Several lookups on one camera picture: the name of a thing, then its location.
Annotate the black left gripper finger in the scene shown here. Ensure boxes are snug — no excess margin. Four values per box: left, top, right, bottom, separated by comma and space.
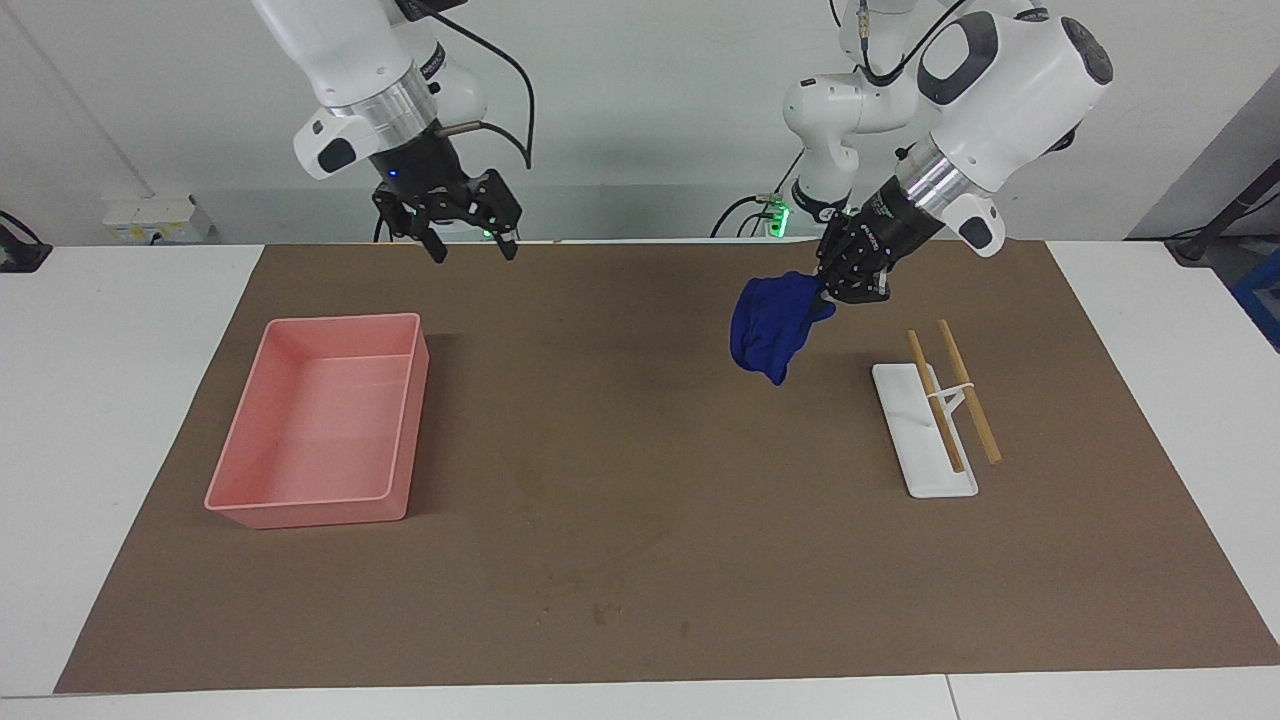
815, 235, 853, 293
845, 265, 893, 305

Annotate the blue towel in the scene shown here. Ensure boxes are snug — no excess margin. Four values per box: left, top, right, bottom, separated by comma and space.
729, 270, 837, 387

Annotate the wooden rod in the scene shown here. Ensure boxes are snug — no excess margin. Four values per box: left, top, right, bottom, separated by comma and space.
906, 329, 966, 474
936, 319, 1003, 465

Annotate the white rack base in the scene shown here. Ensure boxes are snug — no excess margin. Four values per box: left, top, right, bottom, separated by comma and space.
871, 361, 980, 499

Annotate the pink plastic bin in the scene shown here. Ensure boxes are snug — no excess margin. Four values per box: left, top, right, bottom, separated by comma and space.
204, 312, 431, 530

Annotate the brown table mat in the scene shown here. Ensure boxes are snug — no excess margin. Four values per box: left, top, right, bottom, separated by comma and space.
55, 240, 1280, 694

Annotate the black slanted pole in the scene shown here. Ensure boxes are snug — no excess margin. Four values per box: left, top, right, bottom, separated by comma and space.
1165, 158, 1280, 267

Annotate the blue crate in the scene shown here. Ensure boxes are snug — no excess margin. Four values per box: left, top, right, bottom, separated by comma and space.
1232, 250, 1280, 353

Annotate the black arm base cable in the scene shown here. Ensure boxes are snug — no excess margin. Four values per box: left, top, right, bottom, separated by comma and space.
710, 150, 806, 239

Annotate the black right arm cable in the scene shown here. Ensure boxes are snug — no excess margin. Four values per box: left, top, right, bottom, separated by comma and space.
398, 0, 534, 171

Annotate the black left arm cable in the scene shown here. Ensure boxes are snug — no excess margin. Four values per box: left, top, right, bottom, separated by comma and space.
828, 0, 979, 87

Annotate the white wall socket box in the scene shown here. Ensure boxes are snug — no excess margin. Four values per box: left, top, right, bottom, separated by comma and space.
100, 193, 214, 245

